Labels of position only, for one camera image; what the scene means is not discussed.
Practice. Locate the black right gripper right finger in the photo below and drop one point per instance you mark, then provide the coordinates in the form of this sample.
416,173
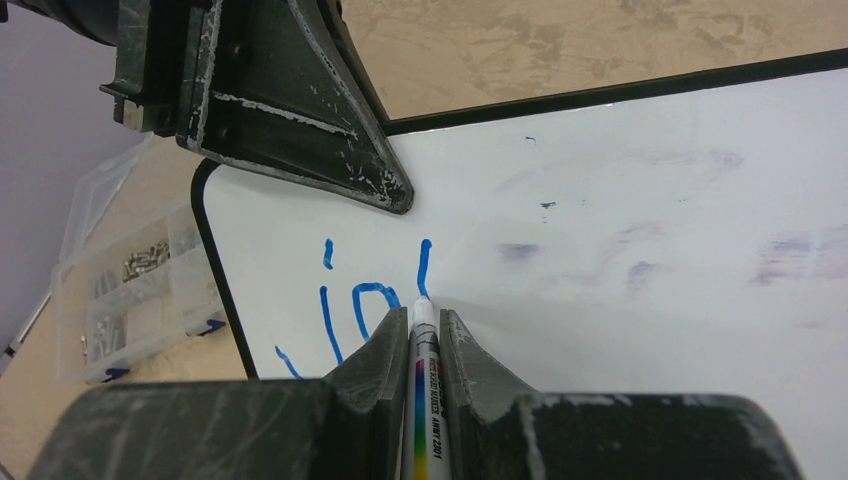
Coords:
502,428

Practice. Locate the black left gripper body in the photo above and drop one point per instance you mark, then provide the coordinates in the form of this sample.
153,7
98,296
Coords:
152,41

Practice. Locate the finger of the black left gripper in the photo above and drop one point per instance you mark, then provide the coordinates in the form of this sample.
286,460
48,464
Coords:
277,88

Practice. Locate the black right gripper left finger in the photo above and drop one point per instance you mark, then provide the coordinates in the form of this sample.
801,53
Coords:
344,425

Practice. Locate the white whiteboard marker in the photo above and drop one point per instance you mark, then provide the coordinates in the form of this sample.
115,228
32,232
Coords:
426,452

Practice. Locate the white whiteboard with black frame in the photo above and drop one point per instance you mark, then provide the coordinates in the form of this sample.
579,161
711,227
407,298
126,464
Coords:
687,234

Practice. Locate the clear plastic screw organizer box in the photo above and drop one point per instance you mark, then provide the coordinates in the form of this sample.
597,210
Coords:
133,277

